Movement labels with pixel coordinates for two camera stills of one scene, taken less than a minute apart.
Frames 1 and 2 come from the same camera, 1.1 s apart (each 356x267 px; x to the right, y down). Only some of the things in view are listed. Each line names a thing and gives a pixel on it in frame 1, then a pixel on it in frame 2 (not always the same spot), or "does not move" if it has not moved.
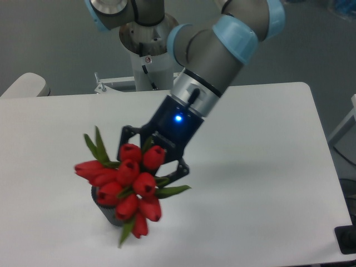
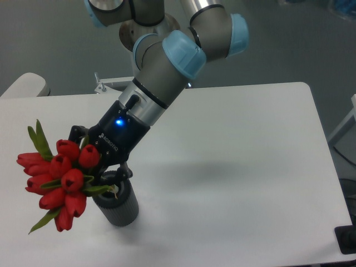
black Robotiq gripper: [172, 128] to [117, 132]
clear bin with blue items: [345, 9] does not move
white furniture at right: [343, 139] does not move
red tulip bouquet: [129, 185] to [59, 180]
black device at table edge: [346, 237] does not move
